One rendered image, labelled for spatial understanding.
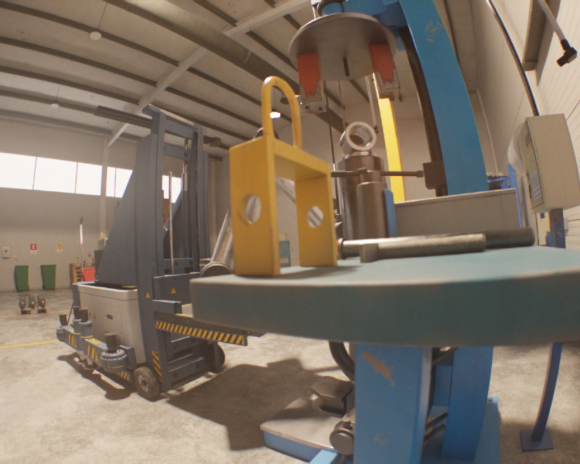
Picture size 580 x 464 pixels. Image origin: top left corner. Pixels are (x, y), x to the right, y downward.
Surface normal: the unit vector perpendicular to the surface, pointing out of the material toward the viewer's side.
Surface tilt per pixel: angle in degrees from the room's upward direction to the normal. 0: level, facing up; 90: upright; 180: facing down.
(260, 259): 90
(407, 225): 90
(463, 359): 90
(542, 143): 90
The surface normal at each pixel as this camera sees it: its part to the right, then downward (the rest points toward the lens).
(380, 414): -0.57, -0.02
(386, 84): -0.26, -0.05
